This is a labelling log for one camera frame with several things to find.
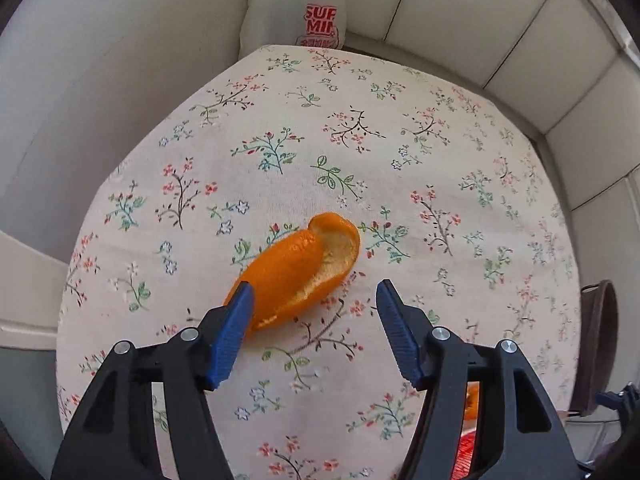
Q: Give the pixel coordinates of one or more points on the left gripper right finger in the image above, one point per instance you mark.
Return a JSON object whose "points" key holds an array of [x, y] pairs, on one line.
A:
{"points": [[518, 434]]}

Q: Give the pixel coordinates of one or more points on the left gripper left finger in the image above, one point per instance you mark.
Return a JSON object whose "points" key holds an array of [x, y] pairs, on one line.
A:
{"points": [[112, 433]]}

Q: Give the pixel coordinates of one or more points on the large orange peel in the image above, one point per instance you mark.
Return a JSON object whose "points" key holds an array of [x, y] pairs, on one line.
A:
{"points": [[300, 270]]}

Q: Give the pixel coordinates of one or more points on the brown trash bin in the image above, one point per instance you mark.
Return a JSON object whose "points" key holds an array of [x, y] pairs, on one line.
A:
{"points": [[597, 345]]}

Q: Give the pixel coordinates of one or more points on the white kitchen cabinets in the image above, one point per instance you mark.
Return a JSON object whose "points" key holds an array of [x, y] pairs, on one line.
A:
{"points": [[568, 71]]}

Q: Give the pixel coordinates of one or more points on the red instant noodle cup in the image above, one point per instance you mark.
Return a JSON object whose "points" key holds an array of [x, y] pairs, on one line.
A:
{"points": [[464, 457]]}

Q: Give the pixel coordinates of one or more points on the small orange peel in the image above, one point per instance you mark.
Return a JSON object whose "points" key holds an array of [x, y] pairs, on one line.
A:
{"points": [[472, 401]]}

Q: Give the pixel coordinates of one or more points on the floral tablecloth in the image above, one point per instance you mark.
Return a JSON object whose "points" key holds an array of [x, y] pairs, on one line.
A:
{"points": [[305, 169]]}

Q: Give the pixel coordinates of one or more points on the white plastic shopping bag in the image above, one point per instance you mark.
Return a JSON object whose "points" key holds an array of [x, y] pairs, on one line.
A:
{"points": [[303, 23]]}

